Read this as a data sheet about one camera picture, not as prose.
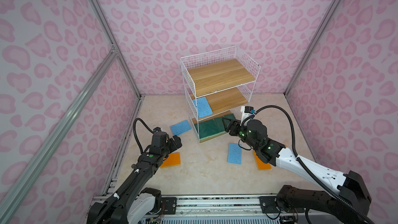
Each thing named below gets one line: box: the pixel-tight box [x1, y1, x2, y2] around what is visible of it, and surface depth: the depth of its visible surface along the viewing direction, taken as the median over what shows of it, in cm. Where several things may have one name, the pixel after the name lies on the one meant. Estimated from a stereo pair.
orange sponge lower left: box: [159, 152, 181, 168], surface depth 89 cm
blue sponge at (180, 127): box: [169, 119, 192, 136], surface depth 103 cm
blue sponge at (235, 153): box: [228, 143, 243, 165], surface depth 90 cm
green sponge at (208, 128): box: [193, 116, 225, 140], surface depth 99 cm
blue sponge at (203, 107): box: [192, 96, 213, 118], surface depth 81 cm
